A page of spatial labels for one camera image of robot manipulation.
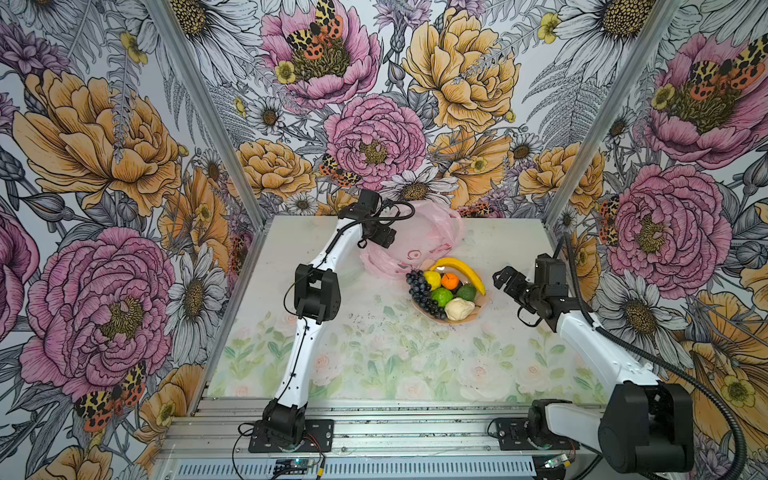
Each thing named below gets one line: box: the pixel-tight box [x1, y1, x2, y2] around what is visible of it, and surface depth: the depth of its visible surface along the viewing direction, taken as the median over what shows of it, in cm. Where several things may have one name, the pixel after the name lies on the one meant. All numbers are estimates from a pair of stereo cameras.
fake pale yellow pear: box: [444, 298, 481, 321], surface depth 91 cm
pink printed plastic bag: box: [359, 200, 463, 278], surface depth 111 cm
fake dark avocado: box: [456, 284, 477, 301], surface depth 97 cm
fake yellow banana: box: [430, 258, 486, 296], surface depth 102 cm
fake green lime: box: [431, 287, 454, 308], surface depth 94 cm
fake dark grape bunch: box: [406, 270, 446, 320], surface depth 93 cm
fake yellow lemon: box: [424, 270, 442, 290], surface depth 98 cm
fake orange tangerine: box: [441, 272, 459, 290], surface depth 96 cm
